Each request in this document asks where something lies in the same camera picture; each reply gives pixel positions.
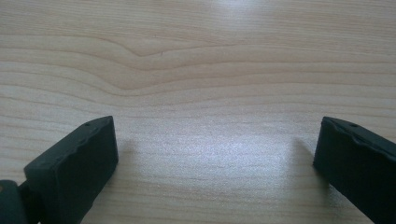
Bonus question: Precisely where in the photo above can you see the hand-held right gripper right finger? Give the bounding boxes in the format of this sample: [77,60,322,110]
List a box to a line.
[312,116,396,224]

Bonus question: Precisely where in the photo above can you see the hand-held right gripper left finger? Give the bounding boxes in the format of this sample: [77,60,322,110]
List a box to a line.
[23,115,120,224]

